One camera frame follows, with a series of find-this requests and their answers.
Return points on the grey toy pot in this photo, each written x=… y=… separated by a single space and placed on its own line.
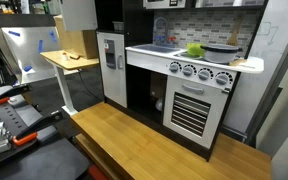
x=220 y=55

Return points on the brown cardboard box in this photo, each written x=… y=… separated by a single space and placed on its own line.
x=80 y=43

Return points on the white cabinet door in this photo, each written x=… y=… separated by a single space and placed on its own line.
x=79 y=15

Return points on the wooden spatula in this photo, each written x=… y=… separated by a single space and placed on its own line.
x=233 y=38

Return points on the white toy oven door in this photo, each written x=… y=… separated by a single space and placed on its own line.
x=217 y=110

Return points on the white round object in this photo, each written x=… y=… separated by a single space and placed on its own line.
x=159 y=105

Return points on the wooden desk with white leg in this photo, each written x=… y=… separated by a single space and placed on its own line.
x=62 y=61

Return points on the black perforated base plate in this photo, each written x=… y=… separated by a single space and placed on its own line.
x=50 y=160

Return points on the black white toy kitchen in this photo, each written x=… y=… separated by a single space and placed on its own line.
x=140 y=23

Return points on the large whiteboard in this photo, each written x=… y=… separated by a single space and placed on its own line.
x=277 y=33

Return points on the grey toy faucet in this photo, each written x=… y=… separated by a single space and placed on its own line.
x=161 y=20

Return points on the small grey container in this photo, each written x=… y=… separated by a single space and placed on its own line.
x=118 y=26

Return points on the blue tape strip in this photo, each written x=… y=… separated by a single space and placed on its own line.
x=27 y=68
x=14 y=33
x=40 y=46
x=52 y=36

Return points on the red object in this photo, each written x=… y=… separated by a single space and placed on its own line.
x=96 y=173

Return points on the black orange spring clamp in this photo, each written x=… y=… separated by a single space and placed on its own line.
x=39 y=125
x=12 y=91

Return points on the grey stove knob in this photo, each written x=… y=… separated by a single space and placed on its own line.
x=188 y=70
x=221 y=79
x=174 y=67
x=203 y=74

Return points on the white toy fridge door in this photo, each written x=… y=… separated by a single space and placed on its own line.
x=114 y=86

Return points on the small white bottle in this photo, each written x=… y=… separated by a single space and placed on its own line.
x=65 y=56

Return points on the white board panel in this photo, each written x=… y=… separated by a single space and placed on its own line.
x=20 y=50

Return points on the green toy vegetable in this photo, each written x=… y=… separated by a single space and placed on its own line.
x=194 y=50

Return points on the small dark object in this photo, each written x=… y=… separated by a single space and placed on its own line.
x=74 y=57

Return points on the wooden spoon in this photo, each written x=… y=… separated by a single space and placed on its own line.
x=238 y=62

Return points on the toy microwave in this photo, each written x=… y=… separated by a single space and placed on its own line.
x=157 y=3

